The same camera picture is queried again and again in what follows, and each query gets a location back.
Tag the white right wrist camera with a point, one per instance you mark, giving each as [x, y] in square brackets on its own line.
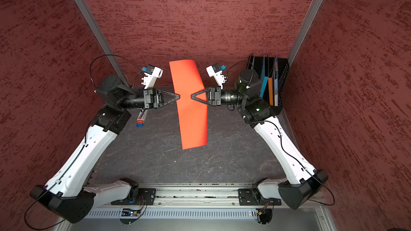
[216, 71]

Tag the right aluminium corner post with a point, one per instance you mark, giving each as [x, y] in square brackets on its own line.
[306, 24]

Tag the black mesh file organizer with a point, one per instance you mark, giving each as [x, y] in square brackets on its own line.
[256, 63]

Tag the aluminium corner post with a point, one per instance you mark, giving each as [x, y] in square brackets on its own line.
[306, 24]
[88, 16]

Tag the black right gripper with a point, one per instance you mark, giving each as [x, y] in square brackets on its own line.
[212, 100]

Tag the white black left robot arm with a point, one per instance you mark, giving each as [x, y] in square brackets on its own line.
[67, 193]

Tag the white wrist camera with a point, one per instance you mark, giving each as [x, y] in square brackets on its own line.
[216, 71]
[151, 74]

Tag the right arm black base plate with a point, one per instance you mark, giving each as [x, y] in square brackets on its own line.
[252, 197]

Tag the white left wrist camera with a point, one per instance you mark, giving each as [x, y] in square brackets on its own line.
[151, 74]

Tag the left aluminium corner post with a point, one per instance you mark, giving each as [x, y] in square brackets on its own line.
[88, 16]

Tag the aluminium front rail frame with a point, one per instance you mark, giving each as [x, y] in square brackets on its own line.
[204, 207]

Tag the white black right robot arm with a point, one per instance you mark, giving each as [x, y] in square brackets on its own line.
[302, 179]

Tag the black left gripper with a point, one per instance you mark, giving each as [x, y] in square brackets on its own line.
[153, 98]

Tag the white pencil box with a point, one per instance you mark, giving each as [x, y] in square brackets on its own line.
[141, 118]

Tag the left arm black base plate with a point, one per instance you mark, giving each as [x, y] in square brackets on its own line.
[140, 197]

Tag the orange folder in organizer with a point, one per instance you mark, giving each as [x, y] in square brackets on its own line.
[271, 89]

